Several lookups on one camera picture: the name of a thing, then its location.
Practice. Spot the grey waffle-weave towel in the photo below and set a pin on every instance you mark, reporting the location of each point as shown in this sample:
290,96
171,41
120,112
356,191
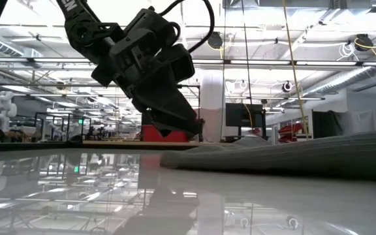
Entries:
305,156

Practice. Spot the red machine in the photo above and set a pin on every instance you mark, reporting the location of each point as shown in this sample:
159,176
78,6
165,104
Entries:
289,129

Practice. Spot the white pillar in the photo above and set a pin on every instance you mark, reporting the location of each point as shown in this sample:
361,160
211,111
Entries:
212,98

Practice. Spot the white robot figure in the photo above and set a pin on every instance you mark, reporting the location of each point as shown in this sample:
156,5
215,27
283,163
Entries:
3,107

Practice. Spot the red plastic bin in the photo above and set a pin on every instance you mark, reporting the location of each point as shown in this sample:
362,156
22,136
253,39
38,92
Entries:
149,135

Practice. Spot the black frame enclosure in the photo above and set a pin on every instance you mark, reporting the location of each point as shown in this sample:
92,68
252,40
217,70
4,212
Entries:
54,113

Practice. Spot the black curtain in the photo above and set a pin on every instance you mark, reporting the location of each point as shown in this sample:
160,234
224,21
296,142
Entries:
323,125

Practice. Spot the black screen on stand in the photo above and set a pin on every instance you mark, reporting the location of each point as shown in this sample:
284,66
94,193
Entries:
240,114

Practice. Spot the round black ceiling fixture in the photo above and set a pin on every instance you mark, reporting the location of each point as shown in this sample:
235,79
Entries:
287,86

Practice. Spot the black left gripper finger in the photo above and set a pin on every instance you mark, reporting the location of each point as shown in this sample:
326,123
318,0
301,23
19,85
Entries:
171,104

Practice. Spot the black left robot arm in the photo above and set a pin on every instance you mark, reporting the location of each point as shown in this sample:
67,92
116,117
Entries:
80,32

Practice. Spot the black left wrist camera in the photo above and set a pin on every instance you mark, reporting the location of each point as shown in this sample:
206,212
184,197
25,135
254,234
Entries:
181,63

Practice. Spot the grey curtain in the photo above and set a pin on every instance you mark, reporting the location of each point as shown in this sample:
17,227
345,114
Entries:
357,120

